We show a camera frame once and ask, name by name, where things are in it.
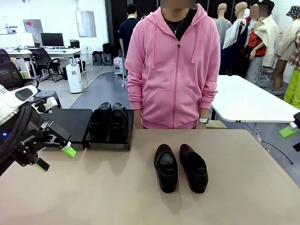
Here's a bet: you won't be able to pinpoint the black shoe stand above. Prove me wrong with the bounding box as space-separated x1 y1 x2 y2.
42 109 93 144
82 109 135 151

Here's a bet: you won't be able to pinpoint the mannequin in white navy jacket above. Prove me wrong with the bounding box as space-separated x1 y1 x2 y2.
222 1 250 75

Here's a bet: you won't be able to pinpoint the black mesh office chair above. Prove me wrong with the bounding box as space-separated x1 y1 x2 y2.
0 49 40 93

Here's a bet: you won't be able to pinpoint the black chunky heel loafer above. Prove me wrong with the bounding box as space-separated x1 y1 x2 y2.
110 102 129 141

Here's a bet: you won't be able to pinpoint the white table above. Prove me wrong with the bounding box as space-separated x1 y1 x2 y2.
210 75 300 124

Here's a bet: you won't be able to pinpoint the mannequin beige jacket bucket hat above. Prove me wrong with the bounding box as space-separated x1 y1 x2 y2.
273 6 300 94

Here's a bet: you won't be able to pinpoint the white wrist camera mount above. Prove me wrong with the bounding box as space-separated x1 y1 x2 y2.
31 97 58 114

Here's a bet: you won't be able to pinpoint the white computer monitor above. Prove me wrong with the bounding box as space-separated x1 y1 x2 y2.
15 32 35 47

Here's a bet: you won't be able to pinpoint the black pointed dress shoe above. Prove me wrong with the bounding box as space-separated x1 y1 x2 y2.
179 143 209 194

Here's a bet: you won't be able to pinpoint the person in black shirt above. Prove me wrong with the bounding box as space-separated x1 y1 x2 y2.
118 4 141 59

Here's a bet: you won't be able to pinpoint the person in pink hoodie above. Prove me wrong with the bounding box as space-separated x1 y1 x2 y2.
124 0 221 130

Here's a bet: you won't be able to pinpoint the silver cross necklace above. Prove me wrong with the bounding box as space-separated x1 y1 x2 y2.
164 14 188 36

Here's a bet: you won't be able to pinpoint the white office desk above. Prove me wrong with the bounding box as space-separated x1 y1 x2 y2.
0 47 86 59

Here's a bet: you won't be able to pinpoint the lit computer tower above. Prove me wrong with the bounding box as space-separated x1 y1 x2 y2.
113 57 126 75

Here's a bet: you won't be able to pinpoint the person's right forearm pink sleeve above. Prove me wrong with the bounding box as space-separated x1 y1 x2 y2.
126 77 145 111

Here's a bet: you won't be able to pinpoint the grey wall box red sign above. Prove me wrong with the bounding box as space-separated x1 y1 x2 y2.
22 19 44 34

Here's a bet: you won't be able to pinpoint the black loafer with metal buckle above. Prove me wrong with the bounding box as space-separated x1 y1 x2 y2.
154 143 179 194

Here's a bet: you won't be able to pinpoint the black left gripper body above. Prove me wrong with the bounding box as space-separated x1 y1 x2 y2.
14 130 51 167

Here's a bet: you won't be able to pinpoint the mannequin plaid shirt green pants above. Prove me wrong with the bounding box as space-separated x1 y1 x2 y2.
283 30 300 106

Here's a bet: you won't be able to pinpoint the mannequin in grey shirt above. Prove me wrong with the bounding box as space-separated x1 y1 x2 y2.
214 2 233 50

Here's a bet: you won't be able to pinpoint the black shiny leather shoe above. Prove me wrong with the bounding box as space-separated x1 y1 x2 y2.
89 101 112 141

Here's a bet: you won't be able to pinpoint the mannequin cream jacket red top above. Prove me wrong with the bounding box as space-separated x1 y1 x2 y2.
243 0 279 80

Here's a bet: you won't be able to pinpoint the white wall panel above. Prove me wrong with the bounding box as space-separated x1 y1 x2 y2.
75 10 97 38

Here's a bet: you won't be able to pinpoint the white air purifier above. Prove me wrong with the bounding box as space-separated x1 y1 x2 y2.
66 63 83 94

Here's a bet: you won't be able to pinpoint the person's left forearm pink sleeve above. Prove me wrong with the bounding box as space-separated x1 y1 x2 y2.
199 79 218 118

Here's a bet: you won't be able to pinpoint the thin black cable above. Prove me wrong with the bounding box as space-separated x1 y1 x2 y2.
259 140 294 165

